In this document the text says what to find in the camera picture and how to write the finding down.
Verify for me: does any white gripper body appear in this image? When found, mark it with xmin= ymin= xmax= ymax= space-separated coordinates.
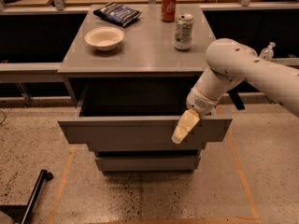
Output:
xmin=186 ymin=87 xmax=218 ymax=116

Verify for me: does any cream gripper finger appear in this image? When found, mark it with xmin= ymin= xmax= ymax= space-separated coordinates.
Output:
xmin=172 ymin=109 xmax=200 ymax=144

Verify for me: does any grey top drawer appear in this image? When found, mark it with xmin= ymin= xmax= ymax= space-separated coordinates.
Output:
xmin=59 ymin=80 xmax=232 ymax=152

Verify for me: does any grey drawer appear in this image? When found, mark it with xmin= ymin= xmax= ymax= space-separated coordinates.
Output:
xmin=59 ymin=80 xmax=232 ymax=152
xmin=95 ymin=156 xmax=200 ymax=172

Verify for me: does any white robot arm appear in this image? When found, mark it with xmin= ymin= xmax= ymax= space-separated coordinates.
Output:
xmin=172 ymin=38 xmax=299 ymax=144

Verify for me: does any grey drawer cabinet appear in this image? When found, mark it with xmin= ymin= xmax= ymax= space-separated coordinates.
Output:
xmin=58 ymin=4 xmax=233 ymax=175

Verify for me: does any grey bottom drawer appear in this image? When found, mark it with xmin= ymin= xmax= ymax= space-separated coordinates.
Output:
xmin=95 ymin=156 xmax=200 ymax=172

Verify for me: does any green white soda can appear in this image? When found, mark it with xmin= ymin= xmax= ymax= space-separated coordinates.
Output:
xmin=175 ymin=13 xmax=194 ymax=50

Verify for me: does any clear sanitizer bottle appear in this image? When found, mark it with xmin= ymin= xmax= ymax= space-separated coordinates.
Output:
xmin=259 ymin=42 xmax=276 ymax=61

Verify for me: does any red cola can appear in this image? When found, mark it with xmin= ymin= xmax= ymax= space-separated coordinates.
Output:
xmin=162 ymin=0 xmax=177 ymax=22

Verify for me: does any white paper bowl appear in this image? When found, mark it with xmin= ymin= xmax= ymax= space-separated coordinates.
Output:
xmin=85 ymin=27 xmax=124 ymax=51

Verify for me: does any blue chip bag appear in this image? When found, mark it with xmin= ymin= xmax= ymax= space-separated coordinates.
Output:
xmin=93 ymin=2 xmax=141 ymax=27

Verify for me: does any black metal leg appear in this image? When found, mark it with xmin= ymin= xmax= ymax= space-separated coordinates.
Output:
xmin=0 ymin=169 xmax=53 ymax=224

